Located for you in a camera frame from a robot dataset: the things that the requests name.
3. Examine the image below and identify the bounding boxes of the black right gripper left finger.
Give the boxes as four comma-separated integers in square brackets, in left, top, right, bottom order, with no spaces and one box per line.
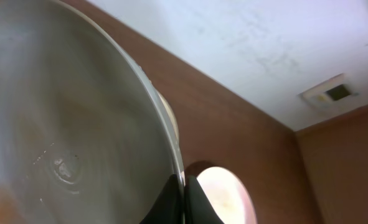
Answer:
[140,174,182,224]

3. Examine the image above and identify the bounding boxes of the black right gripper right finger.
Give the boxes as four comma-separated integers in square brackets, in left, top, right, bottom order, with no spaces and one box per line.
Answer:
[185,176,224,224]

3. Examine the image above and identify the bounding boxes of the white plate with ketchup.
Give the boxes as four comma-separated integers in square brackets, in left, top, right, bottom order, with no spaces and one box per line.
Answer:
[197,167,257,224]

